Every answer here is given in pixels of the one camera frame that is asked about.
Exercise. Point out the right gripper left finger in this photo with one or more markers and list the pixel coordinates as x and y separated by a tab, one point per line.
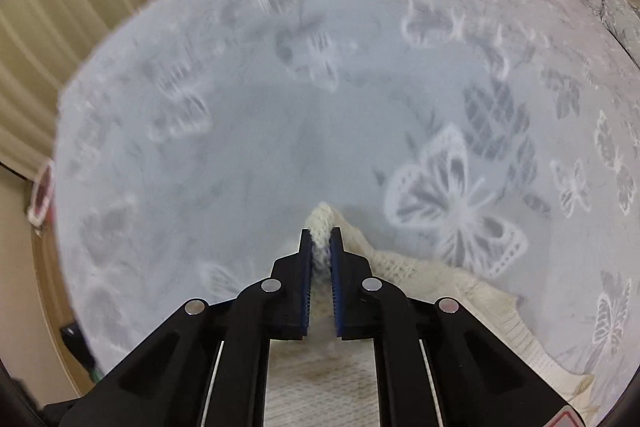
206	365

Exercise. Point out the white red black knit sweater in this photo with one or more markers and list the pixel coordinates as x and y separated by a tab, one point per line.
324	381

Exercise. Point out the grey butterfly bed cover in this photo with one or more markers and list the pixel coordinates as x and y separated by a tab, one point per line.
500	137

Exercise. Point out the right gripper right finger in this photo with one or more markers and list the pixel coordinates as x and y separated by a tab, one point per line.
435	363

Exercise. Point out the grey floral pillow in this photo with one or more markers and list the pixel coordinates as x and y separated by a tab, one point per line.
621	19

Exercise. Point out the pink round fan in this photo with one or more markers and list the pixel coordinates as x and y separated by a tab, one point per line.
41	203

